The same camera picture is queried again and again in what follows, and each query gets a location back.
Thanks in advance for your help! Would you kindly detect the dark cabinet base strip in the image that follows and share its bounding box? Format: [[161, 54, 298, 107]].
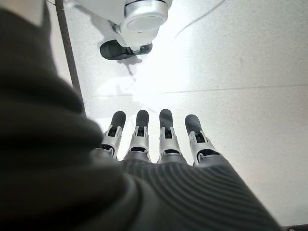
[[54, 0, 86, 116]]

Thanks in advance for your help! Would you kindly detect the dark left robot hand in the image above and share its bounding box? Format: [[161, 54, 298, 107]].
[[0, 0, 282, 231]]

